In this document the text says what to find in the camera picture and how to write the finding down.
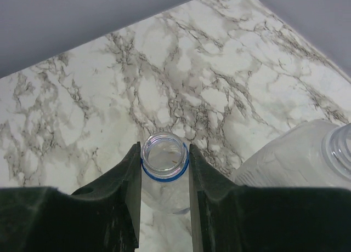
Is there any large clear juice bottle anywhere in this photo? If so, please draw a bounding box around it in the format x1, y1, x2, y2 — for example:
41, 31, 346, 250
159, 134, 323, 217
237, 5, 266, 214
234, 119, 350, 189

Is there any blue label bottle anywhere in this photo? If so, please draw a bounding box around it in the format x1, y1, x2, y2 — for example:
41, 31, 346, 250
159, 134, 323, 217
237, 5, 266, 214
141, 131, 190, 215

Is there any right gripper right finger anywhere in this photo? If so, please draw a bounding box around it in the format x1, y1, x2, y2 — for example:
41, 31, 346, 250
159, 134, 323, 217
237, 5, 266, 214
189, 145, 350, 251

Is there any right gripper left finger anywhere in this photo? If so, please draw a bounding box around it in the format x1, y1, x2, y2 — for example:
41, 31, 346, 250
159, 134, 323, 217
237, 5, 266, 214
1, 143, 141, 251

